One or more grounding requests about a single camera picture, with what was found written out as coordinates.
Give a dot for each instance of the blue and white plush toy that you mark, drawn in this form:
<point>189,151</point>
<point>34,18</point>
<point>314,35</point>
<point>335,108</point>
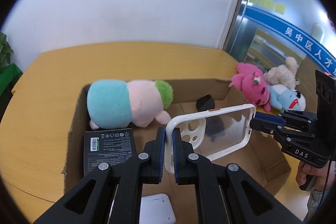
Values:
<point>286,98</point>

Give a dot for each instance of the person's right forearm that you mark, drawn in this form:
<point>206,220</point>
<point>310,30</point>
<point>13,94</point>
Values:
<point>316,200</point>

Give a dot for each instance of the green potted plant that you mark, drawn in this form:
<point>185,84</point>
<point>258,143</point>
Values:
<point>4,48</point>

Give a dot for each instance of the black sunglasses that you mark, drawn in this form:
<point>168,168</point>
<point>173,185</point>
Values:
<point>206,103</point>

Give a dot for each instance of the person's right hand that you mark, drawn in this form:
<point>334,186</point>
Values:
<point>323,179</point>

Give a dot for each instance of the black product box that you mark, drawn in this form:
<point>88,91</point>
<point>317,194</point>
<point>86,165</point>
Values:
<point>110,148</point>

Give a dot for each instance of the beige plush toy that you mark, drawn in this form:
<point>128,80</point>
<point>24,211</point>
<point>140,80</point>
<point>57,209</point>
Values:
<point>282,74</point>

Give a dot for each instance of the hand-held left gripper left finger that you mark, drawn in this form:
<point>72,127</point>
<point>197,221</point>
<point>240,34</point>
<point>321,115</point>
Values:
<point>162,145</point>

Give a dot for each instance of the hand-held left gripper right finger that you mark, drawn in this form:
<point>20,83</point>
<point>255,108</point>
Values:
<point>176,155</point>

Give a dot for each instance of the clear white phone case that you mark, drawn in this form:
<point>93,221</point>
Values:
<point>231,129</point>

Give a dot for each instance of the row of yellow sticky notes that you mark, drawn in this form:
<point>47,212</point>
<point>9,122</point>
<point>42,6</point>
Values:
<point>267,2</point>

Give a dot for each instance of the white flat device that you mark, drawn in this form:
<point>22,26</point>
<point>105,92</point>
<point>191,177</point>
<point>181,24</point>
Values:
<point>157,208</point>

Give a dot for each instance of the brown cardboard box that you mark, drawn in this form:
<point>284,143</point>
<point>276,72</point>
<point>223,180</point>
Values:
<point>262,161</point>

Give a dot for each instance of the teal pink green plush toy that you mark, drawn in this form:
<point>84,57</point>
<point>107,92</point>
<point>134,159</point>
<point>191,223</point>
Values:
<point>123,106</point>

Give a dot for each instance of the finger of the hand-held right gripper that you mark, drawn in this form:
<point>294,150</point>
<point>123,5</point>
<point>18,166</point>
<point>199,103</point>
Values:
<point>265,127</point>
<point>267,117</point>

